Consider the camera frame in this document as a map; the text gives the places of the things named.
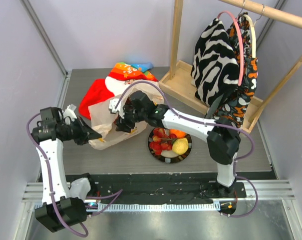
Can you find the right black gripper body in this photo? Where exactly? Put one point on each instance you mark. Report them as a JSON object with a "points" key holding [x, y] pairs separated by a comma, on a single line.
{"points": [[127, 117]]}

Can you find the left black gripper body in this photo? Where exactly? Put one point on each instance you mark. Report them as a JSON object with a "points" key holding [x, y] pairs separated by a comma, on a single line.
{"points": [[73, 131]]}

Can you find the translucent plastic bag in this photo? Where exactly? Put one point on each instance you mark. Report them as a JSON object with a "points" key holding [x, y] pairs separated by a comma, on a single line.
{"points": [[103, 121]]}

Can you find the fake orange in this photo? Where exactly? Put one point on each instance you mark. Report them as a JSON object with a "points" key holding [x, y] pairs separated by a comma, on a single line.
{"points": [[177, 133]]}

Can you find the fake yellow lemon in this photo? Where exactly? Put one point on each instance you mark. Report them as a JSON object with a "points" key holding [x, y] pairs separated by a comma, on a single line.
{"points": [[180, 146]]}

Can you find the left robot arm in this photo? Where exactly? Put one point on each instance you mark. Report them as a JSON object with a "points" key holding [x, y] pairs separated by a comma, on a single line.
{"points": [[63, 203]]}

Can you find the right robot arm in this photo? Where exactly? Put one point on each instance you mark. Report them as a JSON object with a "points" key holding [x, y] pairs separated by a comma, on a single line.
{"points": [[223, 142]]}

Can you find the colourful rainbow cartoon shirt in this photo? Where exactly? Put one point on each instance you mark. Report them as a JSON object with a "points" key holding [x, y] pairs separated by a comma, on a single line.
{"points": [[118, 79]]}

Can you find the wooden clothes rack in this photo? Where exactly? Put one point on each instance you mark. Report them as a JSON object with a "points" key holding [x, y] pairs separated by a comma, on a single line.
{"points": [[177, 82]]}

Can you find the black rimmed beige plate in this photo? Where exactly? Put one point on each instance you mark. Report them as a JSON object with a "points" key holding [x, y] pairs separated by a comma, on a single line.
{"points": [[169, 156]]}

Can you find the black white zebra garment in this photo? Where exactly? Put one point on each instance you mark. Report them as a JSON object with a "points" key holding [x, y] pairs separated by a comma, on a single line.
{"points": [[215, 70]]}

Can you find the black orange patterned garment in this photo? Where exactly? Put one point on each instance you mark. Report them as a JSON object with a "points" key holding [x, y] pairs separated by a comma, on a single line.
{"points": [[235, 106]]}

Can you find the cream hanger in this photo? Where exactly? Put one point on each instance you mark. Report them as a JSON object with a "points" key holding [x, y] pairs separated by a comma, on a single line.
{"points": [[253, 35]]}

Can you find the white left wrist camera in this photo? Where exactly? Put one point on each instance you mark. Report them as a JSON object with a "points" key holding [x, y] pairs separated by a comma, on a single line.
{"points": [[69, 114]]}

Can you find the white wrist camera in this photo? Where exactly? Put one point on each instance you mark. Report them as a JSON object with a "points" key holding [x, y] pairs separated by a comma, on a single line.
{"points": [[69, 114], [115, 106]]}

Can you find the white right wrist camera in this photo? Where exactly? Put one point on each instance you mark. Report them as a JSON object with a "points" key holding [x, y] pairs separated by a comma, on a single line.
{"points": [[115, 106]]}

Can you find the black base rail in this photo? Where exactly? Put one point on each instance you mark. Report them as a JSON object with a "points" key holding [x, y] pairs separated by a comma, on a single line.
{"points": [[164, 188]]}

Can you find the white slotted cable duct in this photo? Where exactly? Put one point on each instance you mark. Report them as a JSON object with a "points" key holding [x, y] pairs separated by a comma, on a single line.
{"points": [[163, 208]]}

